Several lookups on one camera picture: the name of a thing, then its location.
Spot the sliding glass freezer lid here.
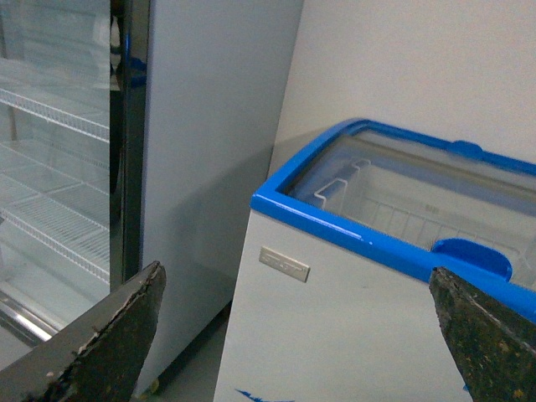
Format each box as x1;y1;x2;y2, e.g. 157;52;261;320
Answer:
284;129;535;289

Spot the silver brand nameplate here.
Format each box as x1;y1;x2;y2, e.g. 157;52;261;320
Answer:
259;246;310;283

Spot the yellow fridge caster wheel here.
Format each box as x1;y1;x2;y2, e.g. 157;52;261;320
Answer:
147;379;160;394

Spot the upright glass door fridge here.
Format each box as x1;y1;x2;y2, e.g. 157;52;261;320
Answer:
1;1;303;401

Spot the white chest freezer blue rim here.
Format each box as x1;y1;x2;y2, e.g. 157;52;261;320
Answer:
214;119;535;401

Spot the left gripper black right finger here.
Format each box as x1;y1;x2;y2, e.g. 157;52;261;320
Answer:
429;267;535;401

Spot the white wire freezer basket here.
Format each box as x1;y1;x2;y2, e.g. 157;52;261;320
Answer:
312;159;535;288

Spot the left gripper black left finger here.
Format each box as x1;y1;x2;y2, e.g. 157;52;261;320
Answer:
1;261;166;401

